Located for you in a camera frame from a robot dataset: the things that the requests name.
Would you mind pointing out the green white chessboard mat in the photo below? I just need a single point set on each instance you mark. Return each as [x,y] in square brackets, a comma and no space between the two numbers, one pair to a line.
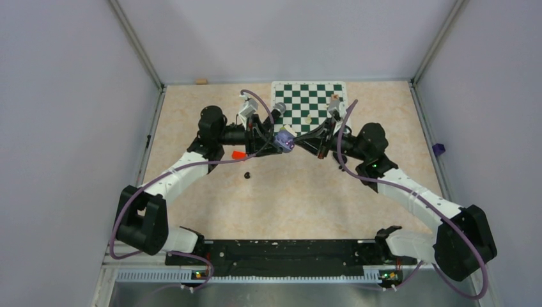
[305,98]

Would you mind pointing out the red block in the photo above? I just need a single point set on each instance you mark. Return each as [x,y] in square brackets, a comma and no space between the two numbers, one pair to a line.
[238,155]

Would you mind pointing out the grey lavender earbud case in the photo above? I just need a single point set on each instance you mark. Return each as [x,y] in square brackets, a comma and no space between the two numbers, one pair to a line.
[281,139]

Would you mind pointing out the green white toy brick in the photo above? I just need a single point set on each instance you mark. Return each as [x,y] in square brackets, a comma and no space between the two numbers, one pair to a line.
[289,129]

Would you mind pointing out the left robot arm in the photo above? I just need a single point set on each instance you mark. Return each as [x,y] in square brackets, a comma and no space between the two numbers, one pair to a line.
[141,219]

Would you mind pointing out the black microphone silver head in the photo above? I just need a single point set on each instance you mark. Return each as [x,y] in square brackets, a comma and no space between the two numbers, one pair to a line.
[278,110]

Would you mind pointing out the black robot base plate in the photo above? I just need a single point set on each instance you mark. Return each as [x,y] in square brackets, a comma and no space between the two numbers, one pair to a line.
[289,258]

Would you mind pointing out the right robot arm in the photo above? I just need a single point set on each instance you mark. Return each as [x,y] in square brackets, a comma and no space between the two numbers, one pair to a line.
[460,240]

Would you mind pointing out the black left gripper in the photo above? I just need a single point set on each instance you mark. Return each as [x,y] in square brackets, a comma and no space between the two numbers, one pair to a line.
[258,141]

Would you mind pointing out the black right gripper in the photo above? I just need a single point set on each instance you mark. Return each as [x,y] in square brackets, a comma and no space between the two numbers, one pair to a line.
[316,141]

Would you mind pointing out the purple object outside frame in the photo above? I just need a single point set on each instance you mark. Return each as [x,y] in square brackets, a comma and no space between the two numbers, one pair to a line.
[438,149]

